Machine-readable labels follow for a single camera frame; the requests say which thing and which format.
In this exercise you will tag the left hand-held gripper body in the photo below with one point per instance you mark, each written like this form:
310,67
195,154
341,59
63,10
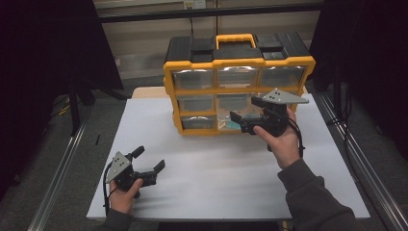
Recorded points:
120,166

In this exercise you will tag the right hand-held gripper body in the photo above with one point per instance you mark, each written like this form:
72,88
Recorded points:
275,115

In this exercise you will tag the clear plastic drawer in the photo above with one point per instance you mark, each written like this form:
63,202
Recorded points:
192,79
282,76
198,122
232,104
237,77
195,103

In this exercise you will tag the yellow black drawer organizer cabinet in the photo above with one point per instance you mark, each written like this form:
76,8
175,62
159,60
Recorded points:
237,53

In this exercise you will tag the person's left hand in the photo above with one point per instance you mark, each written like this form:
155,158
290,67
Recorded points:
122,200

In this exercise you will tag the person's right hand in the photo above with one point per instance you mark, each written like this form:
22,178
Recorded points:
285,149

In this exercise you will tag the black metal stand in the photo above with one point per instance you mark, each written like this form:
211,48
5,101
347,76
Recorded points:
74,109

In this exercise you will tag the black horizontal bar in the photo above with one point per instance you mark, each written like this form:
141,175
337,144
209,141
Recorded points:
208,12

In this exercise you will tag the black curtain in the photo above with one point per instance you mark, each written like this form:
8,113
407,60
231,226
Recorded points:
45,64
369,64

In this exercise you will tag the metal floor rail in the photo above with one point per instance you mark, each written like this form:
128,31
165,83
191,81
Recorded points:
369,170
57,173

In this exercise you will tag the white wall socket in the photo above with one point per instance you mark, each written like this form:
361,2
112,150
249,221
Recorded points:
194,3

